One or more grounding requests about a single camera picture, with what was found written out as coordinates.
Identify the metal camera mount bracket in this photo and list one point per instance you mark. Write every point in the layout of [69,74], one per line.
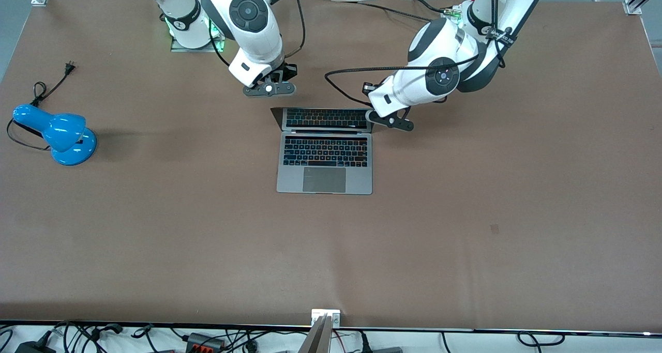
[325,319]

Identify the grey laptop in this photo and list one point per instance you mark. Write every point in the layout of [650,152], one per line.
[325,156]

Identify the black power brick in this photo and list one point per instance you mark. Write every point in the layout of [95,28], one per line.
[33,347]

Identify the blue desk lamp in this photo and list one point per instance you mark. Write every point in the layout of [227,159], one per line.
[64,136]

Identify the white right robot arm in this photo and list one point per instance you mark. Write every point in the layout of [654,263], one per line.
[248,27]

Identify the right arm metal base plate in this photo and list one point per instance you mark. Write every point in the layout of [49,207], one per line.
[178,47]

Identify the black orange power adapter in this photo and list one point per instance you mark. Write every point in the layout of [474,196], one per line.
[204,341]

